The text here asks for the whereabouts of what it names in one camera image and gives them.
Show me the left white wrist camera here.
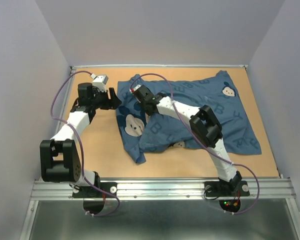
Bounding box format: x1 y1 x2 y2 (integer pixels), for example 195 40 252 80
90 73 109 93

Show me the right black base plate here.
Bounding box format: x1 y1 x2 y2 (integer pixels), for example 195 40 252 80
204 180 250 198

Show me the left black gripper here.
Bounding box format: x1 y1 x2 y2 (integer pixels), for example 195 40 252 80
91 87 122 111

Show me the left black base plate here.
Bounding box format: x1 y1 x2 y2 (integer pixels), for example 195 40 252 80
72 181 118 199

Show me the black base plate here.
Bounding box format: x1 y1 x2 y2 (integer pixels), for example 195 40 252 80
204 180 250 198
72 181 118 199

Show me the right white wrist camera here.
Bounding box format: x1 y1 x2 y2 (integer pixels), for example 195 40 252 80
129 84 144 98

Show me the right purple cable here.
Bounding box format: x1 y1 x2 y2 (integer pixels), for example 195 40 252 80
130 72 260 217

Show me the blue lettered pillowcase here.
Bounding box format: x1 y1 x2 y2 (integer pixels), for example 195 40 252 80
116 70 262 164

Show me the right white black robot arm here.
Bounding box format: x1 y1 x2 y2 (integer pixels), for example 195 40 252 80
130 84 242 195

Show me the aluminium mounting rail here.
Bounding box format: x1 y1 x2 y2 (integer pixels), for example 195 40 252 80
30 178 296 201

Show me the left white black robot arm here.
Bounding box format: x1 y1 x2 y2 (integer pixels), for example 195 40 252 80
39 82 122 197

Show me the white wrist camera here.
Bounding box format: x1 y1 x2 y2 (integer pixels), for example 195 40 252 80
90 73 109 93
129 84 144 98

